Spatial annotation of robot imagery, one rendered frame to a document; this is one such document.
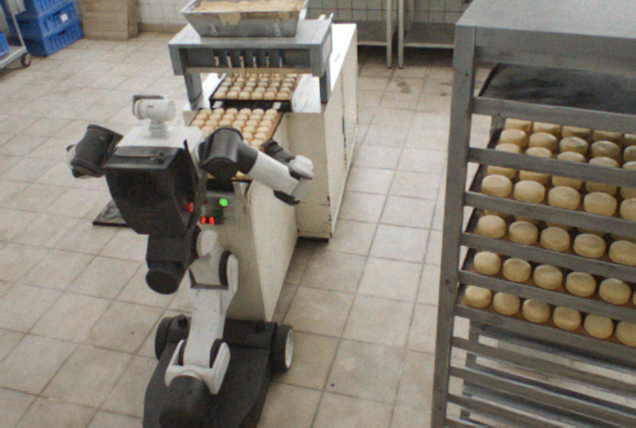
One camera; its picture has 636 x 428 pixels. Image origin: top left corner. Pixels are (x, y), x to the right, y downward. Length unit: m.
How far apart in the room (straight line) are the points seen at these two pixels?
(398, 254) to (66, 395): 1.74
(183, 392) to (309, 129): 1.34
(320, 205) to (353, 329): 0.68
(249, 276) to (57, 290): 1.26
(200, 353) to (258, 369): 0.27
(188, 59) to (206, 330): 1.32
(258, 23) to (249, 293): 1.20
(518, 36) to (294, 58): 2.05
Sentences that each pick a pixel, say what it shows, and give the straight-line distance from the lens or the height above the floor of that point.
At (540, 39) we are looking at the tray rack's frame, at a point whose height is 1.81.
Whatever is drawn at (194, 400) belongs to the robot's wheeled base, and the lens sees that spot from 2.32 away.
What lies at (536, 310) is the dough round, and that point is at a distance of 1.27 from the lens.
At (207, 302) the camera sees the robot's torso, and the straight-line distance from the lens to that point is 2.49.
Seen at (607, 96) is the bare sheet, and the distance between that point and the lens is 1.09.
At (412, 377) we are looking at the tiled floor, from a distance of 2.73.
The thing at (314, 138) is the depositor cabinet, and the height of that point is 0.70.
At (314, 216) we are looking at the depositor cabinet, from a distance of 3.21.
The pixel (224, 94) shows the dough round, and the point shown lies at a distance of 2.98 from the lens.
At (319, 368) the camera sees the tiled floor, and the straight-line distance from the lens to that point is 2.76.
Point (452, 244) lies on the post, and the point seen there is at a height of 1.42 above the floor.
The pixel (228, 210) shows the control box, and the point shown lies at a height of 0.77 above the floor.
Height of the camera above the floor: 2.11
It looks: 33 degrees down
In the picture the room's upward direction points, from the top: 4 degrees counter-clockwise
